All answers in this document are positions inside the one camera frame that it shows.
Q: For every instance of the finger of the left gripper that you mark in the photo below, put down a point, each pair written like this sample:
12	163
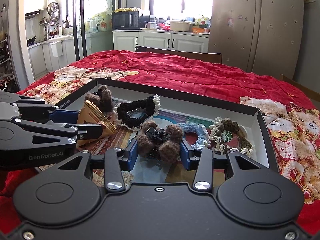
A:
15	106
78	131

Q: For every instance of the black white ruffled scrunchie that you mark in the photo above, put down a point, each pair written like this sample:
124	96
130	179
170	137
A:
226	135

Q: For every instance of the white kitchen cabinet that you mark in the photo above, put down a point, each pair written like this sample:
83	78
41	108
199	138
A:
160	39

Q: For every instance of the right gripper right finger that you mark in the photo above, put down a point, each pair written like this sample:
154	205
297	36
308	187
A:
202	162

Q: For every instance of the silver double-door refrigerator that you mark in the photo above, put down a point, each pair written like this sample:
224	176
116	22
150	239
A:
259	36

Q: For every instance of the dark wooden chair back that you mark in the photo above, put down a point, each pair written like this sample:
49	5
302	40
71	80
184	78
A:
205	57

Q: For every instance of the brown fuzzy bow clip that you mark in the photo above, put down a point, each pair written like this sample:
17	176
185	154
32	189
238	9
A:
161	144

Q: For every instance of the blue white crochet scrunchie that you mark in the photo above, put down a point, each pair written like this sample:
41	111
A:
200	130

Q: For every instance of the white basin on counter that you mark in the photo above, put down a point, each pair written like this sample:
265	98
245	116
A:
181	26

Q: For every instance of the tan striped snack packet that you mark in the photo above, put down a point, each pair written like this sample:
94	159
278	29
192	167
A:
91	114

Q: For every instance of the red quilted bedspread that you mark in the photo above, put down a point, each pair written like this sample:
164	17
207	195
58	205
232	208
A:
292	119

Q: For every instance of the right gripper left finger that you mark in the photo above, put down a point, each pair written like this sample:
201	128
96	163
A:
116	161

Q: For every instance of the black sliding door frame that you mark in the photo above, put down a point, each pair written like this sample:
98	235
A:
77	44

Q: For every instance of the black microwave oven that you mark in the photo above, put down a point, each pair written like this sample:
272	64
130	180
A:
125	20

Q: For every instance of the black shallow box tray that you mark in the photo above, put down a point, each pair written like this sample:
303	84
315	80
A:
176	107

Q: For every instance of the black braided scrunchie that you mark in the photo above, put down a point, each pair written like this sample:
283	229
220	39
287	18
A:
133	114

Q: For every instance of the dark wooden chair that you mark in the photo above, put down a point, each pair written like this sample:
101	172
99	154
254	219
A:
312	95
205	57

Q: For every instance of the dark wooden chair right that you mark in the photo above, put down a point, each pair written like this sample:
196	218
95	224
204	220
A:
312	95

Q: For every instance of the white mug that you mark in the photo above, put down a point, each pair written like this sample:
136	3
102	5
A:
151	25

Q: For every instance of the brown fuzzy hair claw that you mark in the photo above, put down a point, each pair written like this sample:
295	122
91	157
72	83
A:
102	98

